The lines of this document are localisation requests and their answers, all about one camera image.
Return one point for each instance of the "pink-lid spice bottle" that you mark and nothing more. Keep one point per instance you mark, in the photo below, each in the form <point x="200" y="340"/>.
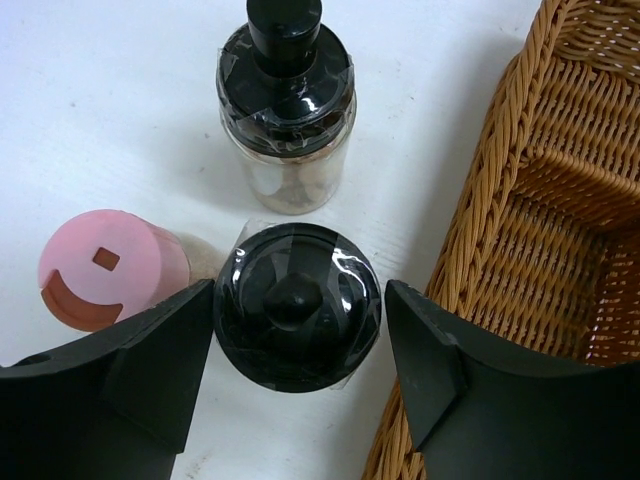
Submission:
<point x="104" y="266"/>

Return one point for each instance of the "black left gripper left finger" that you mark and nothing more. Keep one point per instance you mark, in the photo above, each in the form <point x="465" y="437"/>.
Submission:
<point x="115" y="404"/>

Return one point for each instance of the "black-lid jar beige contents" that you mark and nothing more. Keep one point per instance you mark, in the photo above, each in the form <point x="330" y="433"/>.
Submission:
<point x="287" y="101"/>

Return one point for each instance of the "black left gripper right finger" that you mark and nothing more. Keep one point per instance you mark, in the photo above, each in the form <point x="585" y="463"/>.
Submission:
<point x="482" y="407"/>

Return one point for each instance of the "brown wicker tray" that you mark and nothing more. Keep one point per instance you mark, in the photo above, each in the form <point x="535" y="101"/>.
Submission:
<point x="543" y="249"/>

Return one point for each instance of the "black-lid jar white powder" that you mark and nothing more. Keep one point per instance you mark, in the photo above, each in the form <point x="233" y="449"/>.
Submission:
<point x="297" y="307"/>

